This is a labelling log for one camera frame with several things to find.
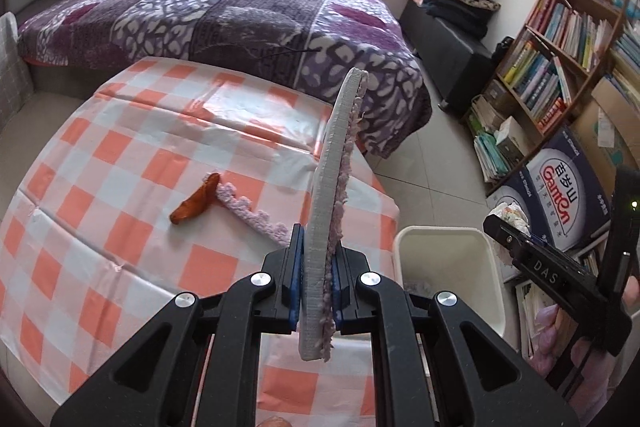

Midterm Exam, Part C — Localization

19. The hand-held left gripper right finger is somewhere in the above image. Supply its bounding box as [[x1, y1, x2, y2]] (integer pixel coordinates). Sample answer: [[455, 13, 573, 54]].
[[330, 242, 581, 427]]

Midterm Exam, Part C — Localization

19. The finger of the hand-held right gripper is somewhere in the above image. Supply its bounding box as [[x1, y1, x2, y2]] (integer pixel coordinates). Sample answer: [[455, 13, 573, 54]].
[[482, 214, 532, 269]]

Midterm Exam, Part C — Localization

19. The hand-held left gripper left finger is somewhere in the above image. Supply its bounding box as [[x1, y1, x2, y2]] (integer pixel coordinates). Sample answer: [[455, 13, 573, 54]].
[[50, 224, 306, 427]]

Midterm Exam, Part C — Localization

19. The printed paper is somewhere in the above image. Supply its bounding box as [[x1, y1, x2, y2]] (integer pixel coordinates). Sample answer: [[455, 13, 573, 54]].
[[492, 201, 532, 234]]

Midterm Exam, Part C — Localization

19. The white plastic bin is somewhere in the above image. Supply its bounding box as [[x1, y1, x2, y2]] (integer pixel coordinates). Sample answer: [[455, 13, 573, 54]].
[[392, 227, 507, 339]]

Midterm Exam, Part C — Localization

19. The grey insole with pink fleece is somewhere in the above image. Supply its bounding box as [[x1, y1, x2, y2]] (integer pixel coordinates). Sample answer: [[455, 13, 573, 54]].
[[297, 68, 370, 363]]

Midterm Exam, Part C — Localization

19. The person's right hand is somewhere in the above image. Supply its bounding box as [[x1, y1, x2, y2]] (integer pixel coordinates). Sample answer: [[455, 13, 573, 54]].
[[622, 276, 640, 324]]

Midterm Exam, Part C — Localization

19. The blue water bottle carton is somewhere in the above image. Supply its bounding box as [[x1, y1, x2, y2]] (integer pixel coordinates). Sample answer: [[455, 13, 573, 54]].
[[525, 127, 614, 254], [486, 168, 532, 229]]

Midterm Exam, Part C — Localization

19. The pink fuzzy garment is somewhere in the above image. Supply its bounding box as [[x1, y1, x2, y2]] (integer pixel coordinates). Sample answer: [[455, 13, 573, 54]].
[[529, 306, 622, 389]]

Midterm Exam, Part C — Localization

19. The stack of loose papers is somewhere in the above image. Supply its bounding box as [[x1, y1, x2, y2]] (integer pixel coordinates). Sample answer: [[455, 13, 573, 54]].
[[515, 277, 552, 359]]

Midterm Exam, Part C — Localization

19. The pink fuzzy trim strip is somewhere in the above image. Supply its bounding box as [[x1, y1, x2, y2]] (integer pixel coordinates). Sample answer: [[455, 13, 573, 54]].
[[214, 182, 294, 249]]

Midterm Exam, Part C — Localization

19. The stack of books and papers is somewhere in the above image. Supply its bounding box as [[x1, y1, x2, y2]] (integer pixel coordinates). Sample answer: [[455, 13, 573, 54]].
[[467, 82, 532, 184]]

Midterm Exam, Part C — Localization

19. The pale tissue box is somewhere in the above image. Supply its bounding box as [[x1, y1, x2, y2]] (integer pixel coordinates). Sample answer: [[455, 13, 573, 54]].
[[494, 116, 532, 164]]

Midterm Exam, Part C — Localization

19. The orange brown peel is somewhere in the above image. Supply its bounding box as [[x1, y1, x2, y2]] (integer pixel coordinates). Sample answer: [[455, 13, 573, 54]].
[[170, 173, 221, 226]]

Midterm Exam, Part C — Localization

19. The brown cardboard box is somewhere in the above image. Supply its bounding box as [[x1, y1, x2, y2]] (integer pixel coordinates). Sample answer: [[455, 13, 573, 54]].
[[570, 77, 640, 190]]

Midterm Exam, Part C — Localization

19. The row of books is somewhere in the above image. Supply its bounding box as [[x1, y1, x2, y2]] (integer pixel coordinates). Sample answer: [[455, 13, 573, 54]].
[[527, 0, 614, 72], [500, 39, 574, 134]]

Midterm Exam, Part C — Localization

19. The black bag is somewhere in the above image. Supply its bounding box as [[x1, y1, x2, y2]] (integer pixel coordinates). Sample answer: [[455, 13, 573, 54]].
[[492, 37, 517, 74]]

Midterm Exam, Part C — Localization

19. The dark storage bench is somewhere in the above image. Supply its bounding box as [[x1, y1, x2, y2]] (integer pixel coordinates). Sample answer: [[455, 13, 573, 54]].
[[400, 0, 494, 114]]

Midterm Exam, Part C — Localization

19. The orange white checked tablecloth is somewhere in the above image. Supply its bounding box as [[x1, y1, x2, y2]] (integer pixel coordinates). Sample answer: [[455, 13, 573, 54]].
[[0, 57, 401, 427]]

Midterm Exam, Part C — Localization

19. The wooden bookshelf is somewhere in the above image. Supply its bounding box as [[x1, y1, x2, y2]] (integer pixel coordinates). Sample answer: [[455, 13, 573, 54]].
[[465, 0, 632, 188]]

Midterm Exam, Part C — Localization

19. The pile of folded clothes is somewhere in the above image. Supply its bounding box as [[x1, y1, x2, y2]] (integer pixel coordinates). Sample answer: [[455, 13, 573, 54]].
[[425, 0, 502, 40]]

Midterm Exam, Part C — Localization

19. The purple patterned bed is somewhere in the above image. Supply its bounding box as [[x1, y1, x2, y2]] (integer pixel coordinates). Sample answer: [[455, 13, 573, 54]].
[[17, 0, 433, 160]]

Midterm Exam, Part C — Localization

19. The grey checked cushion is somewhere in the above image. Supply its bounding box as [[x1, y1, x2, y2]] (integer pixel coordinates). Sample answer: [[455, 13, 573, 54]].
[[0, 12, 34, 132]]

